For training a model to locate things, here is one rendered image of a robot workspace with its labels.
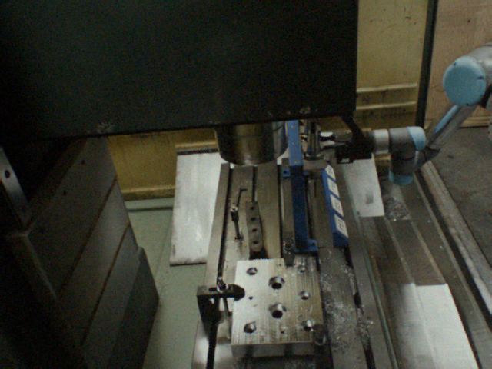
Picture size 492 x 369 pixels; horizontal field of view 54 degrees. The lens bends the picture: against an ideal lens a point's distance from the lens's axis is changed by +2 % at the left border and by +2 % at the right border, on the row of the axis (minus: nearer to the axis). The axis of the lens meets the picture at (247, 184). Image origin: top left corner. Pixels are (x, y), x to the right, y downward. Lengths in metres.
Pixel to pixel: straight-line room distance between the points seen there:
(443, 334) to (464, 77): 0.75
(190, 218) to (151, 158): 0.40
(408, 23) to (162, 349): 1.51
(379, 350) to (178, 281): 0.90
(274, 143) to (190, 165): 1.27
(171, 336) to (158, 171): 0.89
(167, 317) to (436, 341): 0.90
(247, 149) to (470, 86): 0.61
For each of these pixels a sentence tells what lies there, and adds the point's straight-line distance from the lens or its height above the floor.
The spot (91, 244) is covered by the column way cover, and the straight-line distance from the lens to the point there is 1.27.
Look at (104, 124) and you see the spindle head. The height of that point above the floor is 1.58.
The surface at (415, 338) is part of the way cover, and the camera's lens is 1.57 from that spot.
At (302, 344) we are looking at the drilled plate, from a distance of 1.23.
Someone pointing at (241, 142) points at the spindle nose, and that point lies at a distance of 0.97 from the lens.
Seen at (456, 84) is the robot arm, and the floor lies 1.42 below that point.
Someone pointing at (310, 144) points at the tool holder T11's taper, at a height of 1.26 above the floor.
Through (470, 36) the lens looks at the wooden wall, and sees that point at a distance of 3.92.
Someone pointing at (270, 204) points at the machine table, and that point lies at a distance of 1.77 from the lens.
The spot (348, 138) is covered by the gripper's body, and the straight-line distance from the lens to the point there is 1.52.
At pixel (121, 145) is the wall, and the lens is 2.32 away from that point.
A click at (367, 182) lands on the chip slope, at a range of 2.12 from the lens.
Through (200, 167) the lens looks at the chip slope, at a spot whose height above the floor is 0.82.
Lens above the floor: 1.96
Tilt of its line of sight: 34 degrees down
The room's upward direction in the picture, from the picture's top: 8 degrees counter-clockwise
